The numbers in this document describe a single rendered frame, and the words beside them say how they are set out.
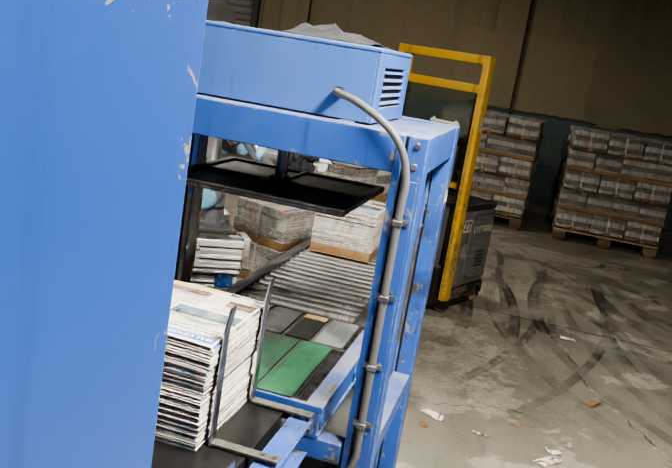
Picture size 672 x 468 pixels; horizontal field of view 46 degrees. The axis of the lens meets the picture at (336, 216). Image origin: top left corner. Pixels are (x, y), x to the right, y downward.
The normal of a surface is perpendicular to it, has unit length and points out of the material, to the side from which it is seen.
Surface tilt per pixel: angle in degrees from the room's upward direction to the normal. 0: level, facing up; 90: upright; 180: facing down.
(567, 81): 90
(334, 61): 90
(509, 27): 90
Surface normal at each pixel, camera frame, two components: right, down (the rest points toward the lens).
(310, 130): -0.26, 0.15
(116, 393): 0.95, 0.20
